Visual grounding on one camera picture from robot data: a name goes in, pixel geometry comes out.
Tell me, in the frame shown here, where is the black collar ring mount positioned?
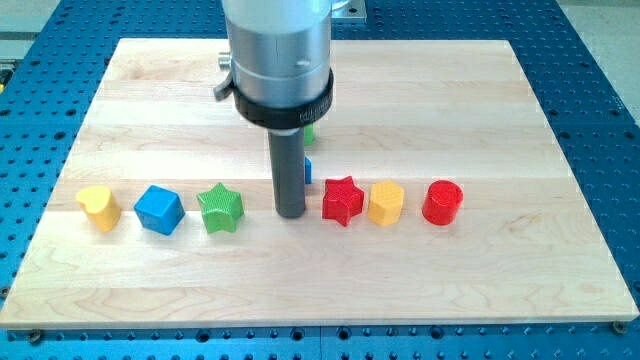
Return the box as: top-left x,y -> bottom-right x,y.
213,70 -> 334,130

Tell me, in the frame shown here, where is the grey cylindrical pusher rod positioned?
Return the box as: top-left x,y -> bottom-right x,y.
268,129 -> 306,218

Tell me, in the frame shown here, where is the red star block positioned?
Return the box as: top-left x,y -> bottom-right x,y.
322,176 -> 365,227

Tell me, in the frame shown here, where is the green circle block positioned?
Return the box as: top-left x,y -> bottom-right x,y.
304,124 -> 315,146

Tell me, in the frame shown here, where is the green star block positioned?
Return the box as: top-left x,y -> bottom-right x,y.
196,183 -> 244,234

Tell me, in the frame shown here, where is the blue block behind rod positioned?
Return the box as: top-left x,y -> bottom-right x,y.
304,157 -> 313,185

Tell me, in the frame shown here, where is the yellow hexagon block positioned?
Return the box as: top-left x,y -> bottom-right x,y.
367,180 -> 404,226

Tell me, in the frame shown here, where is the blue cube block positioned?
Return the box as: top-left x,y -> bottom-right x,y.
134,185 -> 185,236

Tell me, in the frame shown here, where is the wooden board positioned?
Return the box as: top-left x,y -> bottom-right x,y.
1,38 -> 638,329

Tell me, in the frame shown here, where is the red cylinder block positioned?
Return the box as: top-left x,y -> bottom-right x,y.
422,180 -> 464,226

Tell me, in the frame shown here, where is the yellow heart block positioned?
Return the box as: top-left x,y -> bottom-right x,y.
75,185 -> 122,232

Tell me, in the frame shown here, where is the silver metal bracket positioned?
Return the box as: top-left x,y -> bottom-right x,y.
331,0 -> 367,22

